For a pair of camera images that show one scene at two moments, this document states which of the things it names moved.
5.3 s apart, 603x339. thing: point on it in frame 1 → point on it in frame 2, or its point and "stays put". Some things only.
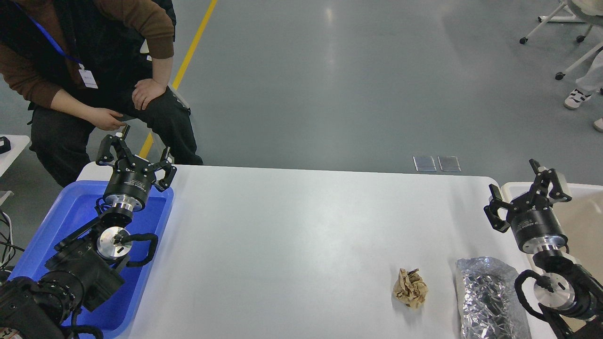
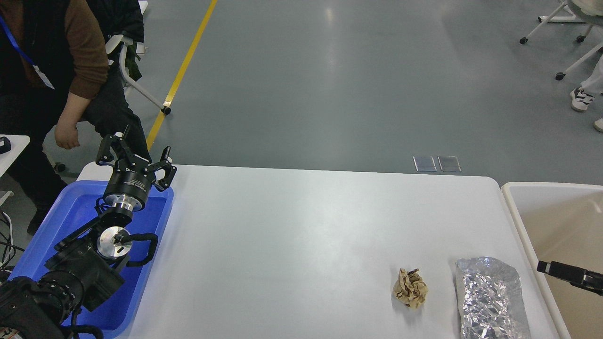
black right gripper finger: (543, 177) → (587, 279)
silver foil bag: (491, 306) stays put
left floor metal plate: (424, 163) stays put
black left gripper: (129, 185) stays put
